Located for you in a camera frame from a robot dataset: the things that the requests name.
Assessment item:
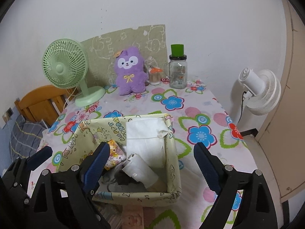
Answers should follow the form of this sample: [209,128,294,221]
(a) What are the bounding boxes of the white standing fan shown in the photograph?
[238,68,281,116]

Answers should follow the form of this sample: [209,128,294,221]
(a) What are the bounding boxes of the white cloth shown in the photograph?
[126,117,170,169]

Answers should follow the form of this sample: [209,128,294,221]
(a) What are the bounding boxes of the floral tablecloth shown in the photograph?
[27,79,256,228]

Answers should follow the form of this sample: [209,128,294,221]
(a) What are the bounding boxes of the cartoon tissue pack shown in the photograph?
[104,139,126,171]

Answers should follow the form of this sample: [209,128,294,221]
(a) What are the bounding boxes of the purple plush toy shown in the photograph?
[114,47,148,96]

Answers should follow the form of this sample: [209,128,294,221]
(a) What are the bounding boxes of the pink printed packet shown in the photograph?
[122,206,145,229]

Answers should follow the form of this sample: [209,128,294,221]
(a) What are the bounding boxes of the green desk fan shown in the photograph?
[42,38,106,107]

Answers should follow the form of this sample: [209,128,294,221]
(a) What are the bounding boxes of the grey plaid pillow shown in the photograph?
[9,115,47,161]

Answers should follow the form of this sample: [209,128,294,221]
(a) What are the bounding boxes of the green patterned cardboard sheet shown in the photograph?
[81,24,168,87]

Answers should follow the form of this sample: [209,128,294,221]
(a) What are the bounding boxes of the glass jar green lid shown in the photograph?
[164,44,188,90]

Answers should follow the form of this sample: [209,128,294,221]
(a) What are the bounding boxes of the wall power socket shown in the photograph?
[2,108,14,124]

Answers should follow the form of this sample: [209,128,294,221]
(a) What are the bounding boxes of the toothpick jar orange lid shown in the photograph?
[148,66,163,85]

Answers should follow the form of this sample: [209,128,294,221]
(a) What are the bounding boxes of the beige door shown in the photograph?
[256,0,304,202]

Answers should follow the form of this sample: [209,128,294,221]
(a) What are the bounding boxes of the white roll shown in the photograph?
[122,153,167,192]

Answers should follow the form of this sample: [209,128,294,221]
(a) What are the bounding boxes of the wooden bed headboard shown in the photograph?
[14,85,78,126]

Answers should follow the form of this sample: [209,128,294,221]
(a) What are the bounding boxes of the yellow cartoon storage box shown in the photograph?
[57,114,181,207]

